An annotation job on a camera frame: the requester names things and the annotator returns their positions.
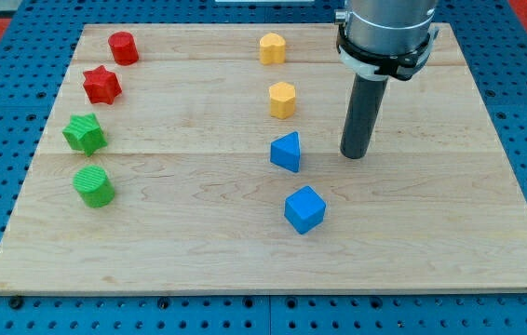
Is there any yellow heart block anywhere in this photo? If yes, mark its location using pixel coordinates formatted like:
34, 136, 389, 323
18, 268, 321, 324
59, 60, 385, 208
259, 33, 286, 65

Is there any red star block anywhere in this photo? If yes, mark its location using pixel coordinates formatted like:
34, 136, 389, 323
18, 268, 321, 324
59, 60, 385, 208
83, 65, 122, 104

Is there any green star block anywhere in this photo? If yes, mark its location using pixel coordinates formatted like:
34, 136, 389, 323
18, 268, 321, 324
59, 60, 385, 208
61, 114, 108, 156

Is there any blue cube block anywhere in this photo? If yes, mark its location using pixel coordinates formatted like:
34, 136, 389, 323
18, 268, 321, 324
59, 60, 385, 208
284, 185, 327, 235

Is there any light wooden board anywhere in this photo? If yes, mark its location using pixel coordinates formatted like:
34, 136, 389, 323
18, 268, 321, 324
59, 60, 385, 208
0, 24, 527, 296

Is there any blue triangle block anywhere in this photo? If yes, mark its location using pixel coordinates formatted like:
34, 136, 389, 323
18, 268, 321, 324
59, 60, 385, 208
270, 131, 301, 173

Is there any green cylinder block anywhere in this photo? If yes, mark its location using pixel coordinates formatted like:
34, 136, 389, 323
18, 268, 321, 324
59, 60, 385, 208
73, 165, 115, 208

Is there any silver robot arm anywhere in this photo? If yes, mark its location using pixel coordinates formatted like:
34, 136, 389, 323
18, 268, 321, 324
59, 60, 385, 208
334, 0, 439, 81

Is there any red cylinder block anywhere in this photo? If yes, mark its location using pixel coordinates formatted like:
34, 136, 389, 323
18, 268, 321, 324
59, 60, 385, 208
108, 32, 139, 66

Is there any yellow hexagon block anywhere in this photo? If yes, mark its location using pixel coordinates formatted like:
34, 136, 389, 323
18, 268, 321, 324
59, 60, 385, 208
268, 82, 296, 119

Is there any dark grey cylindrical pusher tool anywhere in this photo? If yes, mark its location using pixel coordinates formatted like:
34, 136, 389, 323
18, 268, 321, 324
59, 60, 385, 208
340, 74, 387, 159

